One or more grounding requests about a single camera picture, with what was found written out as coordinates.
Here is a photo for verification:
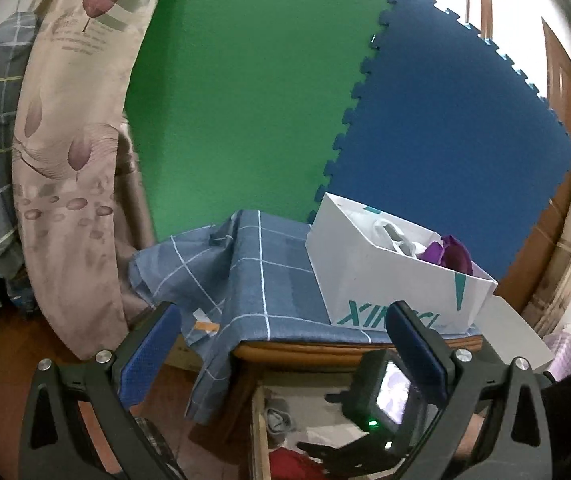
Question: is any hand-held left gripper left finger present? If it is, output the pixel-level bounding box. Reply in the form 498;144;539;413
18;301;186;480

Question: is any white paper box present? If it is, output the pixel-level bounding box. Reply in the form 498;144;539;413
305;192;499;337

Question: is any beige floral curtain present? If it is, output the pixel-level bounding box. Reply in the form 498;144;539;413
12;0;177;362

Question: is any green foam mat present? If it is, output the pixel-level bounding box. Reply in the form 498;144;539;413
124;0;392;244

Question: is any red underwear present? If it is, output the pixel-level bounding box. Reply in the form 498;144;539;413
270;449;329;480

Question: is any white grey underwear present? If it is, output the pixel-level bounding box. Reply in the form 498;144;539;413
364;216;432;259

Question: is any wooden drawer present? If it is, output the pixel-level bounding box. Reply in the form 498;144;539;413
250;384;466;480

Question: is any brown wooden door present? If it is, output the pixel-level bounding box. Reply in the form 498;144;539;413
495;16;571;307

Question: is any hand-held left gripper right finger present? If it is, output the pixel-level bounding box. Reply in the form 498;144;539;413
385;301;553;480

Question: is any blue foam mat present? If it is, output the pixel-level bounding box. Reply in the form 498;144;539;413
308;0;571;281

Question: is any purple underwear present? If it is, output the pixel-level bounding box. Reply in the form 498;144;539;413
418;234;474;277

